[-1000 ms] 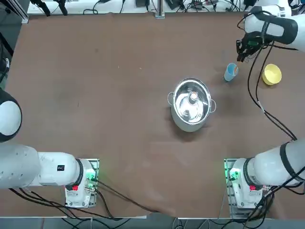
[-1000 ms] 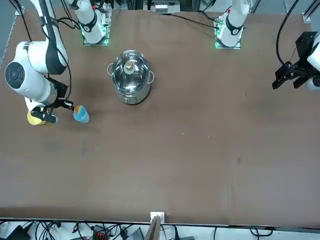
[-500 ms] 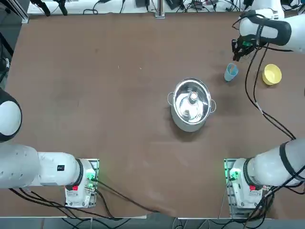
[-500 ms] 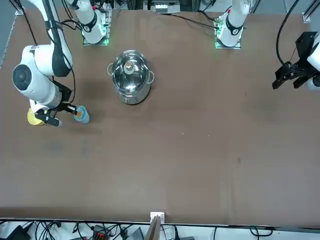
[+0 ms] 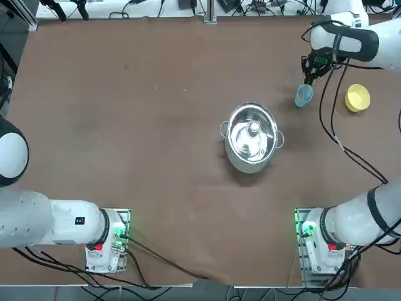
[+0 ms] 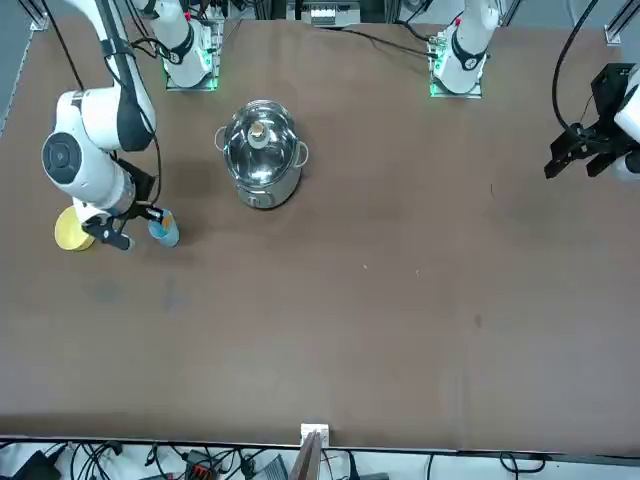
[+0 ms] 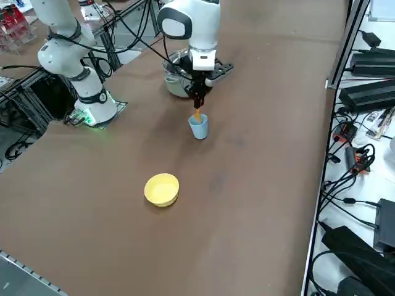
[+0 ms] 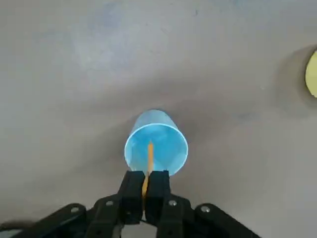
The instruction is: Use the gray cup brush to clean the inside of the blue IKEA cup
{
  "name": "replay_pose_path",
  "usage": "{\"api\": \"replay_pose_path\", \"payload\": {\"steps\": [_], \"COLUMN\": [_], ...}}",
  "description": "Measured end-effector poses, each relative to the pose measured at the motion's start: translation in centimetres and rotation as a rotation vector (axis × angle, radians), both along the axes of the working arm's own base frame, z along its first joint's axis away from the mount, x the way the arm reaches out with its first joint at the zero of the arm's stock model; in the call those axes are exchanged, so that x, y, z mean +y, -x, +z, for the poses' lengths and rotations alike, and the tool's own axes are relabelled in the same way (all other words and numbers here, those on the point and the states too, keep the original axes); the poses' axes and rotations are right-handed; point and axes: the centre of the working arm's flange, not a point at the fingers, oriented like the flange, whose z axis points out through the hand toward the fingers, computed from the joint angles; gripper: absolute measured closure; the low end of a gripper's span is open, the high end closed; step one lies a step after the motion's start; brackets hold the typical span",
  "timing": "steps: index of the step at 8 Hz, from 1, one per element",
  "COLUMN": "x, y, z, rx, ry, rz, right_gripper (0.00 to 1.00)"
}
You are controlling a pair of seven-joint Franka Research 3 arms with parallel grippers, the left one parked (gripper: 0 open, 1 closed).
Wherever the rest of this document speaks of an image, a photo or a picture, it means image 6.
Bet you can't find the aluminium table post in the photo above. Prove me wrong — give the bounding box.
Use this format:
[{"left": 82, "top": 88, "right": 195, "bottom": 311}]
[{"left": 291, "top": 422, "right": 332, "bottom": 480}]

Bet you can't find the red black power strip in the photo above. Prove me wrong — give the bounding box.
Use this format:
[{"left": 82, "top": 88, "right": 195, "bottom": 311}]
[{"left": 183, "top": 449, "right": 222, "bottom": 480}]

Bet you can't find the glass pot lid with knob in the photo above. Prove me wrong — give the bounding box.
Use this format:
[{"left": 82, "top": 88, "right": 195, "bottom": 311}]
[{"left": 222, "top": 100, "right": 300, "bottom": 187}]

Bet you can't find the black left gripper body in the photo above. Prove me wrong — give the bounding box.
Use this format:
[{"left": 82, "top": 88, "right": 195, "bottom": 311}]
[{"left": 582, "top": 63, "right": 634, "bottom": 147}]

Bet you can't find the blue plastic cup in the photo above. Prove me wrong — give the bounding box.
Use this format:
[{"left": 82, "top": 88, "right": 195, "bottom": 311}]
[{"left": 147, "top": 209, "right": 181, "bottom": 248}]

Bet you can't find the stainless steel pot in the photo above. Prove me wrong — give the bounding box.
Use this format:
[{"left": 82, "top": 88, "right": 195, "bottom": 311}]
[{"left": 214, "top": 99, "right": 311, "bottom": 211}]

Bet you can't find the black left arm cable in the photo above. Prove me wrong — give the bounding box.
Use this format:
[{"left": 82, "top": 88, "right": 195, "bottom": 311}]
[{"left": 551, "top": 0, "right": 601, "bottom": 132}]

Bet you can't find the aluminium corner profile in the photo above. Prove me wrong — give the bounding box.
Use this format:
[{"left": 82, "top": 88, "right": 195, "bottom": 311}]
[
  {"left": 603, "top": 0, "right": 640, "bottom": 47},
  {"left": 18, "top": 0, "right": 52, "bottom": 33}
]

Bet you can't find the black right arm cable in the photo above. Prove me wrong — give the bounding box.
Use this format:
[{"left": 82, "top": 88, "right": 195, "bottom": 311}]
[{"left": 19, "top": 0, "right": 164, "bottom": 206}]

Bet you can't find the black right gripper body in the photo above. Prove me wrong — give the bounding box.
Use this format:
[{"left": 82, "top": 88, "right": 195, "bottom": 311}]
[{"left": 118, "top": 159, "right": 155, "bottom": 207}]

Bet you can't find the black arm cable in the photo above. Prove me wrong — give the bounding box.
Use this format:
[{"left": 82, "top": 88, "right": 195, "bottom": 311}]
[
  {"left": 551, "top": 0, "right": 601, "bottom": 132},
  {"left": 19, "top": 0, "right": 164, "bottom": 206}
]

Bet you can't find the white power strip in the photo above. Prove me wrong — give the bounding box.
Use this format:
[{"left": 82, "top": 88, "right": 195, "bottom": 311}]
[{"left": 301, "top": 0, "right": 337, "bottom": 27}]

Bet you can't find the yellow plastic bowl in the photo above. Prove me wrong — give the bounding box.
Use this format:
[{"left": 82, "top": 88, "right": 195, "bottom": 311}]
[{"left": 54, "top": 206, "right": 97, "bottom": 252}]

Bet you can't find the black base cable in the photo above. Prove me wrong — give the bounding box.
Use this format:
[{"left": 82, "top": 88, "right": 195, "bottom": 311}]
[{"left": 314, "top": 24, "right": 436, "bottom": 57}]

